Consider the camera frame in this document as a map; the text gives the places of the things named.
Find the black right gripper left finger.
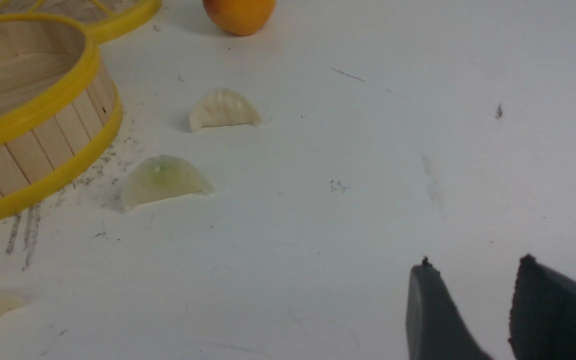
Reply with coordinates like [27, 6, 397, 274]
[406, 256, 491, 360]

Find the woven steamer lid yellow rim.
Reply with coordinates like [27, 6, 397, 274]
[0, 0, 163, 44]

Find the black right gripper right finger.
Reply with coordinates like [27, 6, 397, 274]
[509, 254, 576, 360]

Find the bamboo steamer tray yellow rim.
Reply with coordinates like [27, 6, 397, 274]
[0, 13, 123, 220]

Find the greenish translucent dumpling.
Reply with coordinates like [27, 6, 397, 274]
[120, 154, 215, 212]

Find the white dumpling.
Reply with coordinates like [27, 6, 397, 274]
[189, 88, 263, 132]

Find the orange toy pear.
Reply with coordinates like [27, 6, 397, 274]
[202, 0, 277, 37]

